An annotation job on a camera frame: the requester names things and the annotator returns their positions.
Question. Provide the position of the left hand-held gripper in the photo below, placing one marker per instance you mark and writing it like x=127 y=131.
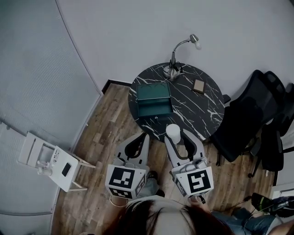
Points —
x=121 y=179

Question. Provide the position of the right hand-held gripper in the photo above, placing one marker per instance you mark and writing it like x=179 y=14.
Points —
x=198 y=181

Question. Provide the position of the white cylindrical cup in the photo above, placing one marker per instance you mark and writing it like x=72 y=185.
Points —
x=173 y=133

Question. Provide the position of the green box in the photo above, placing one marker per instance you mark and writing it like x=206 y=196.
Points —
x=154 y=107

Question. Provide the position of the person's left forearm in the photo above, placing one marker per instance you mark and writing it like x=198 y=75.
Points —
x=119 y=202

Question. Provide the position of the person's right forearm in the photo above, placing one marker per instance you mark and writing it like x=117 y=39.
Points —
x=201 y=205

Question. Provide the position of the person's leg in jeans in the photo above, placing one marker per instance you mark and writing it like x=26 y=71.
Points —
x=149 y=187
x=241 y=220

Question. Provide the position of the person's white shirt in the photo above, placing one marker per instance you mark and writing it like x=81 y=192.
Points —
x=160 y=201

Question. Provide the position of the black office chair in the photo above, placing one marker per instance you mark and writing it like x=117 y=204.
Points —
x=241 y=124
x=280 y=142

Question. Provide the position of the black smartphone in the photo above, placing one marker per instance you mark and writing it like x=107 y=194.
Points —
x=66 y=169

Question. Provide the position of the white wooden chair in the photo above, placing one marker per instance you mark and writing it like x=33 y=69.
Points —
x=69 y=182

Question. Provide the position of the silver gooseneck desk lamp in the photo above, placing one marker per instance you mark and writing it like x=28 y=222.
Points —
x=171 y=74

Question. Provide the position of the white printed card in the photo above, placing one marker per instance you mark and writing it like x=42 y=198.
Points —
x=56 y=155

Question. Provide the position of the small clear bottle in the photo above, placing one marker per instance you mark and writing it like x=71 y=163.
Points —
x=44 y=171
x=43 y=163

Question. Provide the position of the black bag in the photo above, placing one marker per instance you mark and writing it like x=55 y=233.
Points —
x=259 y=202

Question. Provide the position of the white window blinds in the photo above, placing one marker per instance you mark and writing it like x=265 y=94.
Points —
x=34 y=68

